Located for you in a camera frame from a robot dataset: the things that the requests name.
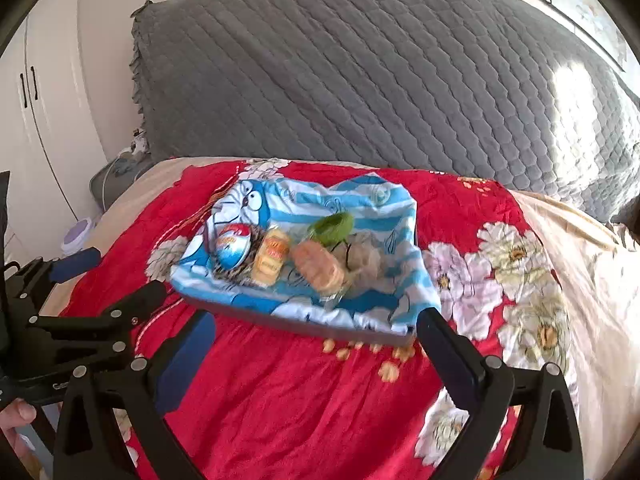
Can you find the white wardrobe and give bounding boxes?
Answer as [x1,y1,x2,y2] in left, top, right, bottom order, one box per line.
[0,10,106,261]

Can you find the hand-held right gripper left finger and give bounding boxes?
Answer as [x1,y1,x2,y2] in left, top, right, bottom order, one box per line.
[52,310,217,480]

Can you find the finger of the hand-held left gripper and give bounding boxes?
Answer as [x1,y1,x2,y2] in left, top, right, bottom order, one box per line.
[5,247,101,311]
[27,280,168,356]

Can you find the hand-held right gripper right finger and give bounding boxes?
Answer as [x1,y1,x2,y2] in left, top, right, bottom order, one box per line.
[416,308,586,480]

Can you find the beige sheer scrunchie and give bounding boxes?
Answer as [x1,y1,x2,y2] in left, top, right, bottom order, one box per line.
[335,234,396,286]

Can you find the orange biscuit packet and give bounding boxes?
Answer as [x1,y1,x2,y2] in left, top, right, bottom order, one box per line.
[291,240,346,296]

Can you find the grey tray with blue cloth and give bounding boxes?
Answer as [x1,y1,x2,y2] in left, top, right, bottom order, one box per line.
[170,172,442,336]

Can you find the person's left hand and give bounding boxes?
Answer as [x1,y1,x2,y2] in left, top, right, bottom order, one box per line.
[0,400,38,461]

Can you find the blue red toy egg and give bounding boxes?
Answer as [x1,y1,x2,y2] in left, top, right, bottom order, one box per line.
[214,224,253,271]

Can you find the white purple round device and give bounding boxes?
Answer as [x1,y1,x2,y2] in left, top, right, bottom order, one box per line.
[61,216,96,256]

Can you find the green fuzzy scrunchie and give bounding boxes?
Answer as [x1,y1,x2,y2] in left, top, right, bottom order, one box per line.
[308,212,355,246]

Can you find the wall poster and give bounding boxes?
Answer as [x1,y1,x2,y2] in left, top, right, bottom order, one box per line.
[542,0,628,71]

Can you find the yellow snack packet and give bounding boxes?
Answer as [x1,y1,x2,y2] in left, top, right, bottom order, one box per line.
[251,227,292,286]

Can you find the red floral bedsheet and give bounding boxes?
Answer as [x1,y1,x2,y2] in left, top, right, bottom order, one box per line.
[59,159,581,480]

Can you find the grey quilted headboard cover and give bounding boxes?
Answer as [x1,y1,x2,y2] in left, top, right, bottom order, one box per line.
[129,0,640,226]

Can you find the black panel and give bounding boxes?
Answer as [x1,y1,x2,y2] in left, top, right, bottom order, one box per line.
[0,171,11,261]

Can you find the small bedside clutter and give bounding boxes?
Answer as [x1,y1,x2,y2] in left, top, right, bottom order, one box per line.
[122,127,148,153]

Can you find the leopard print scrunchie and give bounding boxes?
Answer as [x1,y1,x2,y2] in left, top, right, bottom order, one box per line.
[212,225,266,287]

